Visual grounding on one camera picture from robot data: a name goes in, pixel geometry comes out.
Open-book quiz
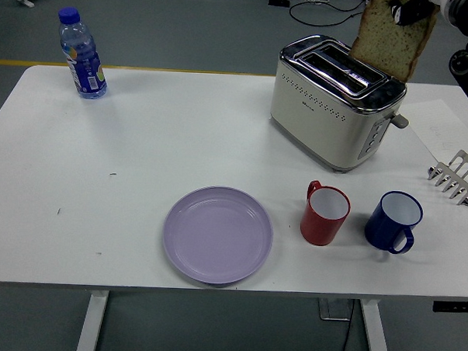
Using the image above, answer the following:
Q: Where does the white table leg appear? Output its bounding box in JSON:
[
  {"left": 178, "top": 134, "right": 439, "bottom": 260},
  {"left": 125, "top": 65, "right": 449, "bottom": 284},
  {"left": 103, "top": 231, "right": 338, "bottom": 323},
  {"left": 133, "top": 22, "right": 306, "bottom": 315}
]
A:
[
  {"left": 74, "top": 288, "right": 110, "bottom": 351},
  {"left": 358, "top": 298, "right": 395, "bottom": 351}
]

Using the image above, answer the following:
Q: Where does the silver metal toast rack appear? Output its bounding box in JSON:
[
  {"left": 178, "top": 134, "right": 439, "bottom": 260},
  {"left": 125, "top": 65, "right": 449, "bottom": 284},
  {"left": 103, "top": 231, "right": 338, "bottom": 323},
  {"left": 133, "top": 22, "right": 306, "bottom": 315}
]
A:
[{"left": 425, "top": 148, "right": 468, "bottom": 206}]

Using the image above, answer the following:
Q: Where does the grey metal table bracket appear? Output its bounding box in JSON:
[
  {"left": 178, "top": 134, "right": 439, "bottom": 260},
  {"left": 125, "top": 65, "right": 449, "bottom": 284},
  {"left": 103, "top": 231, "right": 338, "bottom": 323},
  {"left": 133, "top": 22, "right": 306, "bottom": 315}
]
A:
[{"left": 316, "top": 297, "right": 356, "bottom": 321}]

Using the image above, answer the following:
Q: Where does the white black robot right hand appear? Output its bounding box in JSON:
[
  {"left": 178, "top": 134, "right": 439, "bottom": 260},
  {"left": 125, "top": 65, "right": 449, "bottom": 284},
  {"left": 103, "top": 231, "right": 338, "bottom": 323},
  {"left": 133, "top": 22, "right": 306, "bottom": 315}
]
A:
[{"left": 387, "top": 0, "right": 452, "bottom": 30}]

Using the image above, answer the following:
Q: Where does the clear water bottle blue cap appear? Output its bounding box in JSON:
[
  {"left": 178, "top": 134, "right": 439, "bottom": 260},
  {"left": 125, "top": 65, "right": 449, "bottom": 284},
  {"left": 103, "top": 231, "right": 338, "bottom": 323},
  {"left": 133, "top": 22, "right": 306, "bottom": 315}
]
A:
[{"left": 54, "top": 6, "right": 112, "bottom": 101}]

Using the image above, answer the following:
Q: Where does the white paper sheet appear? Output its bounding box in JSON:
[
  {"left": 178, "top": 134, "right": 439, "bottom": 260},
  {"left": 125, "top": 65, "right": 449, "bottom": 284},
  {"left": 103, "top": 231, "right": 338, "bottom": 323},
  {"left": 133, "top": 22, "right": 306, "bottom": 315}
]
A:
[{"left": 397, "top": 96, "right": 468, "bottom": 159}]

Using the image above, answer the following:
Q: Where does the brown bread slice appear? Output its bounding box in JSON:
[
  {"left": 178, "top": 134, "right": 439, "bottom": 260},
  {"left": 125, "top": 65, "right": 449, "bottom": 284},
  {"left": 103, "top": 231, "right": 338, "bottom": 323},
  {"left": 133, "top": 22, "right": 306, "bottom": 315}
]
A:
[{"left": 346, "top": 0, "right": 441, "bottom": 83}]

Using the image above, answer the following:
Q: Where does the black floor cable loop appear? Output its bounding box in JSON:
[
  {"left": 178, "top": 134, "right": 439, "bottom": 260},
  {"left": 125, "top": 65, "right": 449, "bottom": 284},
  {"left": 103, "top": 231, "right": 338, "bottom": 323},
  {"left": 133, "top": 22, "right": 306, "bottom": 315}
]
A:
[{"left": 289, "top": 0, "right": 366, "bottom": 27}]

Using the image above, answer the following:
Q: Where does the purple round plate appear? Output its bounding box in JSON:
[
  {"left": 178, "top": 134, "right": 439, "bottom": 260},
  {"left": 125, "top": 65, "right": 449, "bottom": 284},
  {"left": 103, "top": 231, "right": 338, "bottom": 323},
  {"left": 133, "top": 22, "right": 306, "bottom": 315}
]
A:
[{"left": 159, "top": 183, "right": 276, "bottom": 289}]

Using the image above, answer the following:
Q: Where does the blue mug white inside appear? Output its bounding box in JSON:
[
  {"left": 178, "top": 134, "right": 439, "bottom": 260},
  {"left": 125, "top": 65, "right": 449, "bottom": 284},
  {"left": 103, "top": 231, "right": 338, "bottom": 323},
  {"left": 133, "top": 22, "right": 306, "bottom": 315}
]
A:
[{"left": 362, "top": 188, "right": 425, "bottom": 256}]

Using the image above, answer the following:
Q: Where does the cream and chrome toaster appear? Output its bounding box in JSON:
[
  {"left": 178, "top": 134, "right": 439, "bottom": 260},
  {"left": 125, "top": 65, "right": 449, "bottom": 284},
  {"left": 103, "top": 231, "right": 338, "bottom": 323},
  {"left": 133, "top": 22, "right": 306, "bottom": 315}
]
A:
[{"left": 267, "top": 32, "right": 412, "bottom": 176}]

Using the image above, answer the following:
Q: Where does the red mug white inside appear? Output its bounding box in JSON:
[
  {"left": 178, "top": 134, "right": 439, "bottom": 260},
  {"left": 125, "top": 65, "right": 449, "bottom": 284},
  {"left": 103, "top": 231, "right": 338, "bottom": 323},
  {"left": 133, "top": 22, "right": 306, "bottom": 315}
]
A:
[{"left": 299, "top": 179, "right": 352, "bottom": 248}]

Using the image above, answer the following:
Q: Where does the black table control panel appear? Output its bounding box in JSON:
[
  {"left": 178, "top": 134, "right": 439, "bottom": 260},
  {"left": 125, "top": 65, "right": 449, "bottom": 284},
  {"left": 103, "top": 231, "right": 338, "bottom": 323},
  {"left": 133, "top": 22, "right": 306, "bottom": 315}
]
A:
[{"left": 432, "top": 299, "right": 468, "bottom": 314}]

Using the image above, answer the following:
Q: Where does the thin black hanging cable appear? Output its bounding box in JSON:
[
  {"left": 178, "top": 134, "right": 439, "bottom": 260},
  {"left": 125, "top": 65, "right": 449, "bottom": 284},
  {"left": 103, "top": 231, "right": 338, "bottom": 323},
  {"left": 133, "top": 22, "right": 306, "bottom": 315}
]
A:
[{"left": 338, "top": 300, "right": 356, "bottom": 351}]

